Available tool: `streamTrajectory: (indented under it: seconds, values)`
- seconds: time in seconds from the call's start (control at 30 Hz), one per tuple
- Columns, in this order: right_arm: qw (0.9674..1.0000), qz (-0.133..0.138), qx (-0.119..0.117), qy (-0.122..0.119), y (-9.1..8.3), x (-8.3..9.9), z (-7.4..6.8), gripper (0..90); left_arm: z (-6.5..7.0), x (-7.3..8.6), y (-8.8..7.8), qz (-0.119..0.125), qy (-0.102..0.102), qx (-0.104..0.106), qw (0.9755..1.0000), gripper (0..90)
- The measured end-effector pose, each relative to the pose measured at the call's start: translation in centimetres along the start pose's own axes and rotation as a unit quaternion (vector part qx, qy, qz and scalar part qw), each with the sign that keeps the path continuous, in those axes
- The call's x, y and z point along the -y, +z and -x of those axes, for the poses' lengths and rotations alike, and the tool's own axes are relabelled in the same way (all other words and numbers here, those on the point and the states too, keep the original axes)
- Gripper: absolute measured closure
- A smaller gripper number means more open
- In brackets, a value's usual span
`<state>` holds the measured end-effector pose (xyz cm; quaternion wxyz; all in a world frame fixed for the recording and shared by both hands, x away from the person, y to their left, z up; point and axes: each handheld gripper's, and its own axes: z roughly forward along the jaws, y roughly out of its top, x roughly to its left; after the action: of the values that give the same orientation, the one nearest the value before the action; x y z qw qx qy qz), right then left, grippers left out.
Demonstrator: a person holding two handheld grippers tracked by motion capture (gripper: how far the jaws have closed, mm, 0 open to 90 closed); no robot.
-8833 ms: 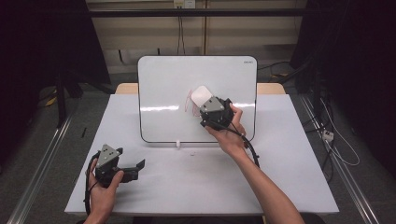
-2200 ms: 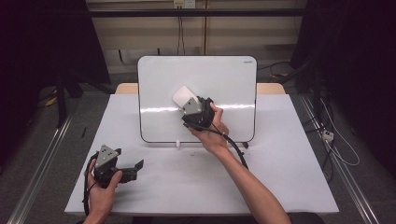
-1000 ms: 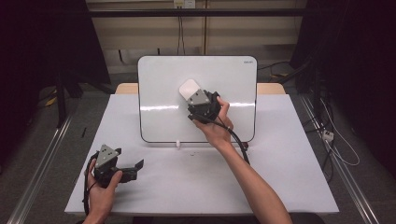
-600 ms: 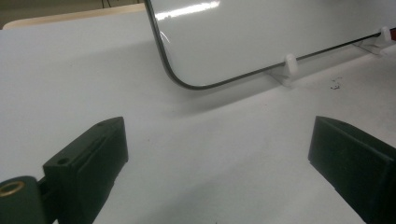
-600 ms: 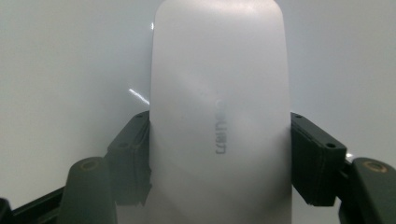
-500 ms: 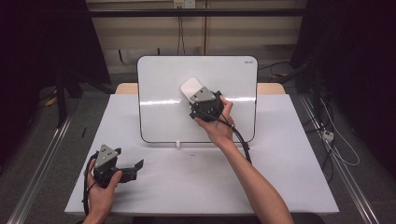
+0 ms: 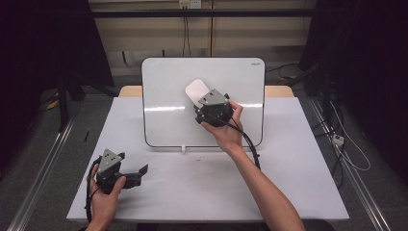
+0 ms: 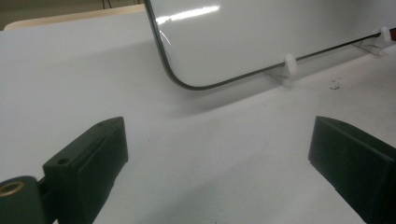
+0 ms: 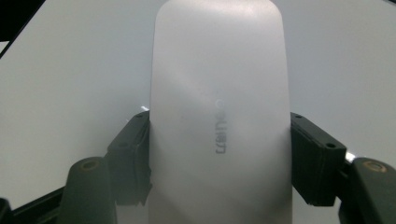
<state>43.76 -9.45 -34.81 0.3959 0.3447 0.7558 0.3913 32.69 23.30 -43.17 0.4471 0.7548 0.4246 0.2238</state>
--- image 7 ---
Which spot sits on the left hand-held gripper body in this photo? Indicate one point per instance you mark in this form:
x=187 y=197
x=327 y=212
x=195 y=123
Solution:
x=108 y=160

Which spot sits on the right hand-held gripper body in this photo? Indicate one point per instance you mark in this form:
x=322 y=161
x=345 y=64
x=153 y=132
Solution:
x=213 y=107

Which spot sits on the white whiteboard eraser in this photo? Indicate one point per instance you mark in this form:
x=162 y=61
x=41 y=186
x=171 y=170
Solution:
x=196 y=89

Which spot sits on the white desktop whiteboard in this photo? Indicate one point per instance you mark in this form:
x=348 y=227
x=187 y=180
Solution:
x=166 y=96

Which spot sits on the person's right hand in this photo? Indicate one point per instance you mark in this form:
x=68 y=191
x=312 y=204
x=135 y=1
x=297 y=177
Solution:
x=227 y=134

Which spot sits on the person's left hand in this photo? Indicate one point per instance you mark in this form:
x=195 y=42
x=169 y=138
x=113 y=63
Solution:
x=104 y=207

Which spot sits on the small black floor object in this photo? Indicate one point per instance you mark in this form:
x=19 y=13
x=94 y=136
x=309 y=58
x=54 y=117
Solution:
x=86 y=136

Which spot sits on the white whiteboard foot clip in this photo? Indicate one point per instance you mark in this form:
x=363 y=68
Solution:
x=183 y=148

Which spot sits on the wooden table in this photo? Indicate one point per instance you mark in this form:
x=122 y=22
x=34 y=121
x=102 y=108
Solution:
x=130 y=91

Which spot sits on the black metal stand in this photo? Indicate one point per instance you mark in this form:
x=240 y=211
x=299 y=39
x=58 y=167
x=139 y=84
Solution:
x=64 y=102

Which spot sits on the person's dark clothing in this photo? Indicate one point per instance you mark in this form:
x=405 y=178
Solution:
x=205 y=227

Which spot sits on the black horizontal metal bar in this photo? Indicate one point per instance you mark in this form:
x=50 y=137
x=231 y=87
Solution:
x=144 y=13

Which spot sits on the white power strip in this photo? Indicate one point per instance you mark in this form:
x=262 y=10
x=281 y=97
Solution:
x=337 y=140

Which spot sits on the black curtain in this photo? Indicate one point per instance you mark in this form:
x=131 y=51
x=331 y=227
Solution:
x=38 y=48
x=369 y=64

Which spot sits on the aluminium floor rail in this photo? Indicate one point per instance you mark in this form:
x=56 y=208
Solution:
x=41 y=176
x=359 y=186

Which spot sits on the white wall outlet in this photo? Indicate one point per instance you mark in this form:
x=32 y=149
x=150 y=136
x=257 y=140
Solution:
x=190 y=3

